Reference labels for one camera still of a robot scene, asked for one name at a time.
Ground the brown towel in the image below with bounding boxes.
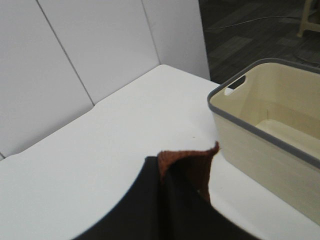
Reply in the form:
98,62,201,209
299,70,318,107
157,141,220,203

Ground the beige plastic basket grey rim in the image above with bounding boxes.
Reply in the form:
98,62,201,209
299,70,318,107
206,57,320,177

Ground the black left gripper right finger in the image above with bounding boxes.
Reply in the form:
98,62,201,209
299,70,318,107
163,159,268,240

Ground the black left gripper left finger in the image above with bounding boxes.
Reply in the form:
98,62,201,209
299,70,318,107
77,156,173,240

